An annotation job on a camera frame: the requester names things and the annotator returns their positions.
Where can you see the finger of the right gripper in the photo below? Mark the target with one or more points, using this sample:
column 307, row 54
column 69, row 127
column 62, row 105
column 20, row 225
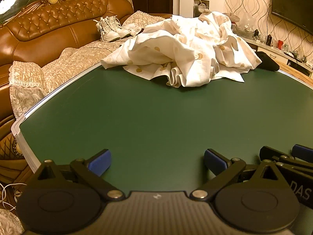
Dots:
column 285, row 161
column 300, row 150

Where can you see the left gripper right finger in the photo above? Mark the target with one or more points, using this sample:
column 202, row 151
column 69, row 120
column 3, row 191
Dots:
column 225, row 170

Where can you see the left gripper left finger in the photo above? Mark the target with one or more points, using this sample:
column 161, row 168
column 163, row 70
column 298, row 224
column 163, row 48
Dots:
column 90, row 171

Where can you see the white polka dot garment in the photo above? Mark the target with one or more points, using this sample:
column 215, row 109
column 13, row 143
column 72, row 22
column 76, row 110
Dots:
column 190, row 52

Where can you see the white TV cabinet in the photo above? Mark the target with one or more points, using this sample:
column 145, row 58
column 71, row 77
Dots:
column 276, row 54

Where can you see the black garment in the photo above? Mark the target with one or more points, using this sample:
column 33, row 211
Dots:
column 267, row 63

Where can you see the beige lace sofa cover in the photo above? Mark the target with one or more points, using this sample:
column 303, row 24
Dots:
column 56, row 68

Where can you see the white sneaker left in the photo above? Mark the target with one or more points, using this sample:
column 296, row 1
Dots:
column 105, row 30

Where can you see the white sneaker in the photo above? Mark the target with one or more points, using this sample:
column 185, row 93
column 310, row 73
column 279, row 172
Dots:
column 105, row 30
column 117, row 27

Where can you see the white sneaker right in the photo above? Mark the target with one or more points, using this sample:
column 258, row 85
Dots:
column 117, row 27

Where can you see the brown leather sofa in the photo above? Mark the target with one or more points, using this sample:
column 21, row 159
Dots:
column 39, row 33

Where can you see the wall mounted television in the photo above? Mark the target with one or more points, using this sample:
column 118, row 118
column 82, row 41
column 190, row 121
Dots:
column 297, row 12

